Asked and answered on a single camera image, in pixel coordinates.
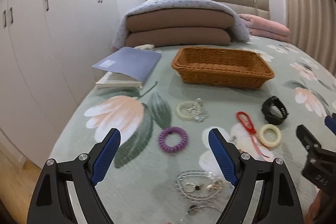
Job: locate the pink folded blanket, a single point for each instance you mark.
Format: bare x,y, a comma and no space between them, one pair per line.
265,27

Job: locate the beige curtain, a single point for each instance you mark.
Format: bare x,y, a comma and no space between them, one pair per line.
309,3

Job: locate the grey quilted cover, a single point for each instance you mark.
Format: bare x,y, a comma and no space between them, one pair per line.
178,2

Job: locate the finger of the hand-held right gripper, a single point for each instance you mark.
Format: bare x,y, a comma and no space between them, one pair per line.
307,140
329,123

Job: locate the white paperback book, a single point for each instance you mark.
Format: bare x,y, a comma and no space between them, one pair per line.
118,81

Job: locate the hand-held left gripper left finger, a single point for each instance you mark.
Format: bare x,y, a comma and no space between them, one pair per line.
107,155

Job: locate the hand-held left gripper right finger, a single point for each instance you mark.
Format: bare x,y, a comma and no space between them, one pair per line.
223,153

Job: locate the black wrist watch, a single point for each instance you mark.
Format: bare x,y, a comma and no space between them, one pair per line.
270,106

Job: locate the brown pillow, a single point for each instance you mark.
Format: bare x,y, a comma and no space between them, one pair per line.
178,36
178,18

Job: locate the brown wicker basket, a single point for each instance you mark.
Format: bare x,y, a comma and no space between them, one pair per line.
223,74

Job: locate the white wardrobe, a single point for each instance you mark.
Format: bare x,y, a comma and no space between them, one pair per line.
52,29

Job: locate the small silver earring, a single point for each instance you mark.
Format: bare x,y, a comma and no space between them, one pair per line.
233,139

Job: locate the white fluffy toy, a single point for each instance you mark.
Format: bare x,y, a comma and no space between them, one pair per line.
145,47

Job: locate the person's right hand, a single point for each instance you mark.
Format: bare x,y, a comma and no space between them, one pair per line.
316,209

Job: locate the blue document folder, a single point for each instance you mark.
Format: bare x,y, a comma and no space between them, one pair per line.
131,61

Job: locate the gold earring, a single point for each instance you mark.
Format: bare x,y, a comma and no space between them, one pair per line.
214,185

